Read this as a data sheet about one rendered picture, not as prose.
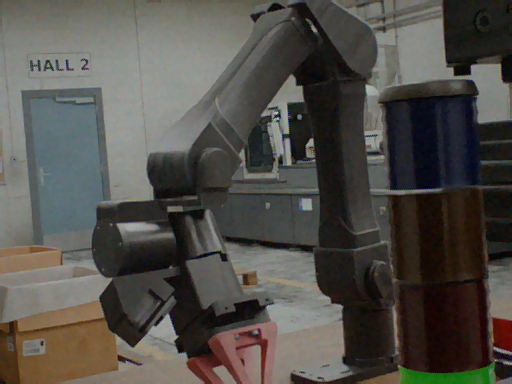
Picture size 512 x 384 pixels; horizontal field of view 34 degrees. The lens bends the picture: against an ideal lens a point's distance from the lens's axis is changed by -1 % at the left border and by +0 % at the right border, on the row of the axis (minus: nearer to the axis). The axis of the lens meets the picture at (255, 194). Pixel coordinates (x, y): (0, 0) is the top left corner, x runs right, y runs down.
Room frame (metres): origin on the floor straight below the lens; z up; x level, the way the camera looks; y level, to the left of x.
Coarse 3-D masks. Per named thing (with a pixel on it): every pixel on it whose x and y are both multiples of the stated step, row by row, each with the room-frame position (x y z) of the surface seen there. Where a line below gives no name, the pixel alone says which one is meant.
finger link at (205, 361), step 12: (240, 312) 0.80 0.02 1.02; (252, 312) 0.79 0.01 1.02; (264, 312) 0.80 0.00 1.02; (252, 348) 0.83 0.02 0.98; (192, 360) 0.80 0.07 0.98; (204, 360) 0.80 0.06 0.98; (216, 360) 0.80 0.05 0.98; (252, 360) 0.82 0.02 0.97; (192, 372) 0.80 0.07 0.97; (204, 372) 0.79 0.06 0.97; (252, 372) 0.81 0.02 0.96
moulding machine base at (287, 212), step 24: (240, 168) 10.46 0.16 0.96; (288, 168) 9.49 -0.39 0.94; (312, 168) 9.05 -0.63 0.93; (384, 168) 7.96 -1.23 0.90; (240, 192) 10.47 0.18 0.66; (264, 192) 9.94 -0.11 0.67; (288, 192) 9.47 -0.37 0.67; (312, 192) 9.03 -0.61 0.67; (384, 192) 7.94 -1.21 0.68; (216, 216) 11.16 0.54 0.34; (240, 216) 10.57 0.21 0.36; (264, 216) 10.03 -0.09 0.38; (288, 216) 9.55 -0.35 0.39; (312, 216) 9.11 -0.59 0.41; (384, 216) 8.00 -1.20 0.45; (240, 240) 10.86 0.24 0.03; (264, 240) 10.11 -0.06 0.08; (288, 240) 9.59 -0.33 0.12; (312, 240) 9.15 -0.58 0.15; (384, 240) 8.02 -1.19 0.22
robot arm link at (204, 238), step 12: (168, 216) 0.82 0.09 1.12; (180, 216) 0.83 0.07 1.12; (192, 216) 0.83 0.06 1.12; (204, 216) 0.83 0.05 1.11; (180, 228) 0.82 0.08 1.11; (192, 228) 0.82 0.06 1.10; (204, 228) 0.83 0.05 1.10; (216, 228) 0.84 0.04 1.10; (180, 240) 0.82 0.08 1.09; (192, 240) 0.82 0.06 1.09; (204, 240) 0.82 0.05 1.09; (216, 240) 0.83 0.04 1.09; (180, 252) 0.82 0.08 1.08; (192, 252) 0.81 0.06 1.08; (204, 252) 0.81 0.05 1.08; (216, 252) 0.82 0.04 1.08; (180, 264) 0.81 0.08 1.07
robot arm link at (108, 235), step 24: (216, 168) 0.81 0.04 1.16; (216, 192) 0.82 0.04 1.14; (96, 216) 0.80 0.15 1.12; (120, 216) 0.77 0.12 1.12; (144, 216) 0.79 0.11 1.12; (96, 240) 0.80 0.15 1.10; (120, 240) 0.77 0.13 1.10; (144, 240) 0.78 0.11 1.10; (168, 240) 0.79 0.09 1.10; (96, 264) 0.80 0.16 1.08; (120, 264) 0.77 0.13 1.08; (144, 264) 0.78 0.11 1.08; (168, 264) 0.80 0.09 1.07
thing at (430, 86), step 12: (408, 84) 0.32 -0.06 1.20; (420, 84) 0.32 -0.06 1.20; (432, 84) 0.32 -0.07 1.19; (444, 84) 0.32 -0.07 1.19; (456, 84) 0.32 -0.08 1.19; (468, 84) 0.32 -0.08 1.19; (384, 96) 0.33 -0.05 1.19; (396, 96) 0.32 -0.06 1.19; (408, 96) 0.32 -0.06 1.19; (420, 96) 0.32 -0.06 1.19; (432, 96) 0.31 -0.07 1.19; (444, 96) 0.32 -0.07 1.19; (456, 96) 0.33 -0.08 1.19; (468, 96) 0.33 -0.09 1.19
